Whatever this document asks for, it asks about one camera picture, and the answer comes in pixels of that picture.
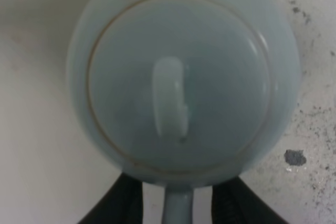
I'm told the light blue porcelain teapot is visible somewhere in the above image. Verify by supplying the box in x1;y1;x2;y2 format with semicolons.
67;0;301;223

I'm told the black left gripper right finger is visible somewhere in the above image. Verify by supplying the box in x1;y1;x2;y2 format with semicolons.
211;177;287;224

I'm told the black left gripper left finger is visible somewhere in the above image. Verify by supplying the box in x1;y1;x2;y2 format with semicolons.
79;173;143;224

